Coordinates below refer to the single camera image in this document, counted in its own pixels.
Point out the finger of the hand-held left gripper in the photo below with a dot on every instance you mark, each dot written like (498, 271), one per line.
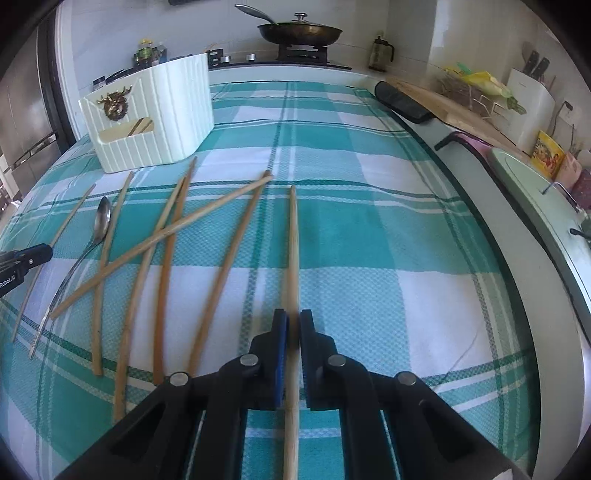
(32, 256)

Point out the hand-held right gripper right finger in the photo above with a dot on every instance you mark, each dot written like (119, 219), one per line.
(314, 360)

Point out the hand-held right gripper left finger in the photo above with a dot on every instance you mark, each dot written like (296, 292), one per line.
(278, 355)

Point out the thin pale wooden chopstick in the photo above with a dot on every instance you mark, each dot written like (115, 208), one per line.
(17, 325)

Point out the metal spoon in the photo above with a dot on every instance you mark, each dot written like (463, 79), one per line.
(102, 220)

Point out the white ribbed utensil container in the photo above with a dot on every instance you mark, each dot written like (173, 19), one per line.
(175, 106)

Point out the green plaid tablecloth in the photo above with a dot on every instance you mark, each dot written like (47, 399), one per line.
(369, 230)

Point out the steel refrigerator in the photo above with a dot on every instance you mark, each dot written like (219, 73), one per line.
(23, 115)

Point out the dark condiment bottle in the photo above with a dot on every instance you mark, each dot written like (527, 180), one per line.
(160, 53)

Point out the black oven mitt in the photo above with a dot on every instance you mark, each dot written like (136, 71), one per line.
(401, 101)

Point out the light green electric cooker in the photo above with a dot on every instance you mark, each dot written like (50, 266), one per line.
(531, 194)

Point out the wooden cutting board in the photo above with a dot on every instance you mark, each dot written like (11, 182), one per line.
(443, 110)

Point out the black gas stove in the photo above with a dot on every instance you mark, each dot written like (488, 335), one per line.
(300, 53)

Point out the yellow printed packet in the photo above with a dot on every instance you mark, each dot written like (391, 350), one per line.
(548, 154)

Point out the glass kettle jar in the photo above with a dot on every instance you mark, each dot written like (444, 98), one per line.
(381, 53)

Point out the black frying pan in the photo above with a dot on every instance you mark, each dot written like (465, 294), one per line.
(300, 38)

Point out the pink container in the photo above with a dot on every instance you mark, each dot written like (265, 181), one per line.
(577, 173)

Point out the white knife block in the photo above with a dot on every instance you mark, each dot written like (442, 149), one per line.
(531, 110)

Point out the glass pan lid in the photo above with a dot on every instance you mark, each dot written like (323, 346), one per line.
(300, 23)

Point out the wall power socket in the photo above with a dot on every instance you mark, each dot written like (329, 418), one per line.
(567, 107)

